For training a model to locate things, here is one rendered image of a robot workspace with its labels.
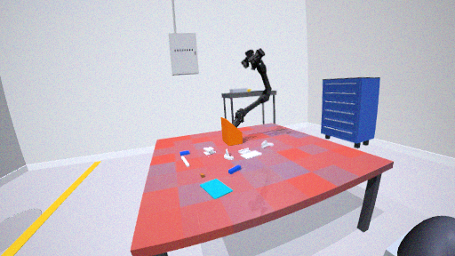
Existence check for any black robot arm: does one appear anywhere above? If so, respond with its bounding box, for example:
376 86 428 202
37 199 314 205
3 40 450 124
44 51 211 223
232 49 272 128

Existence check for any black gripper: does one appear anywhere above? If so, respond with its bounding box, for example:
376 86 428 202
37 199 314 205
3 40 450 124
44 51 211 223
242 48 265 68

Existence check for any cyan flat plate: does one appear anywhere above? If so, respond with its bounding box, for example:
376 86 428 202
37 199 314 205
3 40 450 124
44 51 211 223
200 179 233 199

